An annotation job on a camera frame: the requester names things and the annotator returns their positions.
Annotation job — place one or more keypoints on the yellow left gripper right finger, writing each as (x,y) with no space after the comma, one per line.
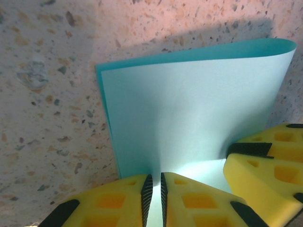
(201,208)

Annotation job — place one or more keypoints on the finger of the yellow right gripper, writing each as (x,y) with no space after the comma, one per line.
(284,142)
(260,184)

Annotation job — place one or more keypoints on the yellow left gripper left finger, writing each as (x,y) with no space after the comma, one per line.
(106,205)

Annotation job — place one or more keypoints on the light blue square paper sheet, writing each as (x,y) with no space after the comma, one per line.
(189,94)

